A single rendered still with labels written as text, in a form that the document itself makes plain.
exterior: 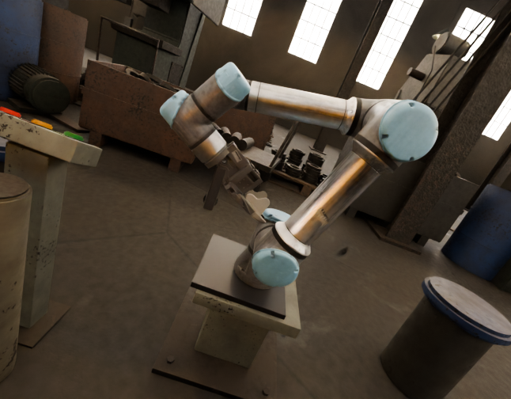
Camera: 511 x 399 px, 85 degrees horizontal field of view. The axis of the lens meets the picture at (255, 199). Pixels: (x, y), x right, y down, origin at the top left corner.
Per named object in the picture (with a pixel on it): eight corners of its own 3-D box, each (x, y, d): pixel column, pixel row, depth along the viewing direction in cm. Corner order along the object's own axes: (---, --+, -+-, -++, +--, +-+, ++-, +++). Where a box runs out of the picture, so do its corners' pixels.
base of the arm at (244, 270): (237, 252, 99) (247, 229, 96) (276, 267, 100) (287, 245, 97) (230, 278, 85) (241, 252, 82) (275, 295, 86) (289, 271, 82)
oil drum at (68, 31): (52, 105, 280) (62, 7, 250) (-7, 82, 276) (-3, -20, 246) (88, 104, 336) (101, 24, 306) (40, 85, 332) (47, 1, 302)
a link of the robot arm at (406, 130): (277, 267, 84) (421, 120, 67) (278, 302, 70) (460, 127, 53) (245, 245, 82) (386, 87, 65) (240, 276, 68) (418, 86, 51)
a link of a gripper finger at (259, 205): (281, 215, 69) (258, 187, 66) (262, 229, 70) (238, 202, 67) (279, 211, 72) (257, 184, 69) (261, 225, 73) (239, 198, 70)
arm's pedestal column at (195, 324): (189, 287, 121) (206, 238, 112) (274, 317, 123) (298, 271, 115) (150, 372, 83) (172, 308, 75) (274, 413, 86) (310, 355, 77)
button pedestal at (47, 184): (40, 351, 78) (69, 143, 57) (-47, 324, 76) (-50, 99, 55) (78, 310, 93) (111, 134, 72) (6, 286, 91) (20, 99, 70)
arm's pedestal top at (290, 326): (214, 246, 109) (217, 238, 107) (289, 274, 111) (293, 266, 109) (191, 302, 79) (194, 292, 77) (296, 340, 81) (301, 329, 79)
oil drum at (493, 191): (512, 290, 287) (576, 216, 257) (461, 271, 283) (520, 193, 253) (473, 259, 343) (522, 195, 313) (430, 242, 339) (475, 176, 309)
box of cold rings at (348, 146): (402, 218, 399) (437, 163, 370) (435, 252, 311) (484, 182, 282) (323, 188, 394) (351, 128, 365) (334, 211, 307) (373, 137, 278)
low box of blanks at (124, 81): (199, 157, 306) (217, 97, 284) (188, 177, 239) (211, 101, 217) (112, 127, 289) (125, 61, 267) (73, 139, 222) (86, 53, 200)
